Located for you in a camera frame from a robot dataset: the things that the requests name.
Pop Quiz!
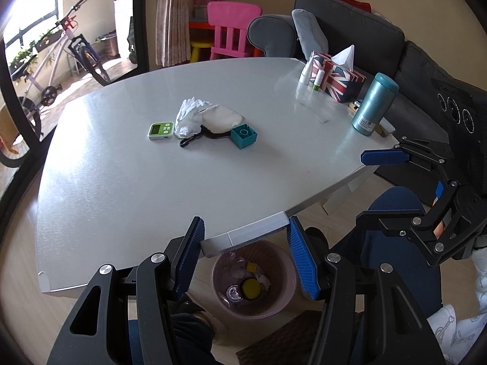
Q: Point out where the yellow round zip case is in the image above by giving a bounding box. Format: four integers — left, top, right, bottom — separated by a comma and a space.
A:
239, 278, 262, 301

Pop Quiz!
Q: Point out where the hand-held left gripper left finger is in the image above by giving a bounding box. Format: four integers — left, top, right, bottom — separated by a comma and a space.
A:
46, 216, 208, 365

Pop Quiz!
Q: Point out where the white cream tube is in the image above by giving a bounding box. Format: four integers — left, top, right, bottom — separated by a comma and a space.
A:
299, 54, 314, 85

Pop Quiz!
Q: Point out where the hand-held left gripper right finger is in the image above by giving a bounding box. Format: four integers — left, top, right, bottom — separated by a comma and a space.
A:
287, 216, 447, 365

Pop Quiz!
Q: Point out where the striped curtain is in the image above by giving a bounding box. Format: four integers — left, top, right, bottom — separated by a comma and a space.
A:
155, 0, 191, 67

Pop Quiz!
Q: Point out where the grey sofa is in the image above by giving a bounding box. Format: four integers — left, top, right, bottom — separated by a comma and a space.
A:
247, 0, 487, 183

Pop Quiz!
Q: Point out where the black wrist strap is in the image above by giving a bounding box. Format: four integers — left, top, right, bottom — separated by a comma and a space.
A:
180, 123, 233, 148

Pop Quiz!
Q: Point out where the small white box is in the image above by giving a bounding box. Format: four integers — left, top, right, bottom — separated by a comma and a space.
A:
376, 119, 397, 138

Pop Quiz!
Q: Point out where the white tissue sheet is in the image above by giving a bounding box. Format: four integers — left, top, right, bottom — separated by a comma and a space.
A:
331, 44, 356, 72

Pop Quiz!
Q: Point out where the person's black right shoe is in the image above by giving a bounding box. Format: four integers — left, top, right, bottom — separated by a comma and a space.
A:
304, 227, 330, 253

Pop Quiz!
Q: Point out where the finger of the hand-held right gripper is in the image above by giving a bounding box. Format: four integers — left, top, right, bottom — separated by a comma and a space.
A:
360, 136, 455, 170
356, 180, 487, 267

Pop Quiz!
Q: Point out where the yellow child stool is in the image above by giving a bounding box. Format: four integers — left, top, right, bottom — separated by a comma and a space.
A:
189, 41, 212, 62

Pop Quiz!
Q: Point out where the pink trash bin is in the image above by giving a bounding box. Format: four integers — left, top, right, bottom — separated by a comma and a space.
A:
211, 240, 297, 321

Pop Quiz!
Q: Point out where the pink storage box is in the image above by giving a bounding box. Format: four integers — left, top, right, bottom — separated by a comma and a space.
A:
194, 0, 226, 18

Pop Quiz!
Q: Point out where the teal toy block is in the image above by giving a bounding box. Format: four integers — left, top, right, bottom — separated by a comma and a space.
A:
230, 124, 258, 150

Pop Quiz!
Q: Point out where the potted plants row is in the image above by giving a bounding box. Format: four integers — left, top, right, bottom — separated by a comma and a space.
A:
9, 30, 63, 71

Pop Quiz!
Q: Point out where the teal thermos bottle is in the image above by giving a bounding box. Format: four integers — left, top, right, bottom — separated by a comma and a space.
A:
351, 72, 399, 137

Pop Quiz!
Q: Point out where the light grey cushion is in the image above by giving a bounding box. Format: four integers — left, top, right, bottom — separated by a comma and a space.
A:
292, 9, 330, 61

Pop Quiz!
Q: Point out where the black sliding door frame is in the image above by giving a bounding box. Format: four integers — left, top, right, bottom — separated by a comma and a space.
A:
0, 0, 149, 206

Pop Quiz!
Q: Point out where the cardboard box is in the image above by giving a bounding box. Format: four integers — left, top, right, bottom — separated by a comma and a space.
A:
0, 106, 18, 149

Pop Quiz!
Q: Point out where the pink child chair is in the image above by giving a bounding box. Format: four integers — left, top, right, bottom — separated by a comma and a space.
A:
207, 1, 263, 61

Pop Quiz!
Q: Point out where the white printed shirt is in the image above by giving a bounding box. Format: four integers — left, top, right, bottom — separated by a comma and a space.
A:
430, 303, 487, 365

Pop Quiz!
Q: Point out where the white bicycle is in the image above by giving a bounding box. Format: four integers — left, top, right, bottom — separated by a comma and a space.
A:
0, 0, 112, 168

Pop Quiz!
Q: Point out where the flag print tissue box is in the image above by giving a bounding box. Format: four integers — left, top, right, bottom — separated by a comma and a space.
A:
312, 50, 368, 103

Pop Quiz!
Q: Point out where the white fabric pouch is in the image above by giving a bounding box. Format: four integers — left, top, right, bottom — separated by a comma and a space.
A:
200, 104, 246, 132

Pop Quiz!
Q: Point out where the brown floor mat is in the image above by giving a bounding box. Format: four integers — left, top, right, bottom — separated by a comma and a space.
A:
236, 310, 328, 365

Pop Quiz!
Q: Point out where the person's beige left shoe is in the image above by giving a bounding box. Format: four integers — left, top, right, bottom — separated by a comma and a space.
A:
194, 310, 229, 345

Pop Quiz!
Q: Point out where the green digital timer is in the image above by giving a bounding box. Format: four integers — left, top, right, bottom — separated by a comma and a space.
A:
148, 122, 175, 141

